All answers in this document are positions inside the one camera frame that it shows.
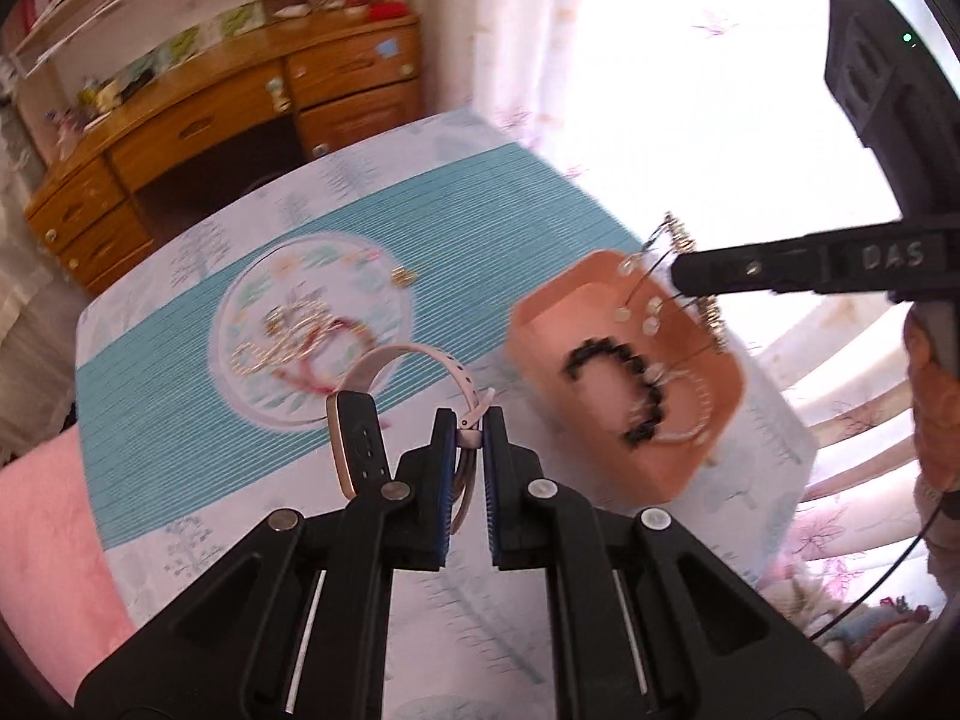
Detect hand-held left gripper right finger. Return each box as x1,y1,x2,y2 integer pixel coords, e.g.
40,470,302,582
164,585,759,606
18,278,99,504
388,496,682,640
484,406,863,720

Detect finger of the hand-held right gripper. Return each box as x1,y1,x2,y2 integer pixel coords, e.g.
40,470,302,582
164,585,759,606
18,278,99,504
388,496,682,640
670,237,832,296

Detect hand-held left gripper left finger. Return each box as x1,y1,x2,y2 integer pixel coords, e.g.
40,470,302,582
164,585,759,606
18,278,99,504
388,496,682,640
75,409,458,720

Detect pink strap smartwatch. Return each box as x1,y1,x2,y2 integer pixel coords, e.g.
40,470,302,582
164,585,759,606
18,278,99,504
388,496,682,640
325,343,497,535

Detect clear bead wire necklace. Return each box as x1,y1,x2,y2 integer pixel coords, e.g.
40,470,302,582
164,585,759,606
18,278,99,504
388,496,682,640
613,255,670,383

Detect white pearl bracelet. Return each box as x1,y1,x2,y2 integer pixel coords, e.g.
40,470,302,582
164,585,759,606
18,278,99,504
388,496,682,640
628,366,713,445

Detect orange jewelry tray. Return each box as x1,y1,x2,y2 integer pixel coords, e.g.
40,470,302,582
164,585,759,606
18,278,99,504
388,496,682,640
504,249,747,502

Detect black bead bracelet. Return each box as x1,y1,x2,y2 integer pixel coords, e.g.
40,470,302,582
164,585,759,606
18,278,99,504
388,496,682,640
562,340,670,452

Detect red string bracelet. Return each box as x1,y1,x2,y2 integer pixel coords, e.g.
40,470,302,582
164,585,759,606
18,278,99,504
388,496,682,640
283,313,377,395

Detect gold script pendant necklace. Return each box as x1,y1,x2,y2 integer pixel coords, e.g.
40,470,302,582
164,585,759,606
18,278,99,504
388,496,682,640
231,298,376,377

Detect person's right hand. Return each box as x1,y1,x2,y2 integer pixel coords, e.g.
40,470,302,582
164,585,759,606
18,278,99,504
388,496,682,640
902,306,960,496

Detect teal printed tablecloth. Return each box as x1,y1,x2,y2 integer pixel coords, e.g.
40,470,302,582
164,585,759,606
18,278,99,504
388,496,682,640
75,109,820,720

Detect white floral curtain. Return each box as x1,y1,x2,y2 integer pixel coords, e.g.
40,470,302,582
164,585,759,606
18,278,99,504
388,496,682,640
424,0,953,680

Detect pink blanket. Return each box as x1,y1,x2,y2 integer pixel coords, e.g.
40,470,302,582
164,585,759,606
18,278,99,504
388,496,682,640
0,427,137,695

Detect wooden desk with drawers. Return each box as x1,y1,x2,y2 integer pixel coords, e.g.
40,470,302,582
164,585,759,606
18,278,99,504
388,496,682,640
22,11,425,298

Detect white lace cloth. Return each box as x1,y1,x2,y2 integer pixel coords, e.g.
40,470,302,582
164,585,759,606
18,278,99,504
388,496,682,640
0,109,85,458

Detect black cable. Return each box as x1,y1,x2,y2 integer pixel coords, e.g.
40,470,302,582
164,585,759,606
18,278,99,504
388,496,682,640
814,499,955,643

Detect white wall shelf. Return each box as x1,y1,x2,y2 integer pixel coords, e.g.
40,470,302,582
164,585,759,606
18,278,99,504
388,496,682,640
0,0,272,82

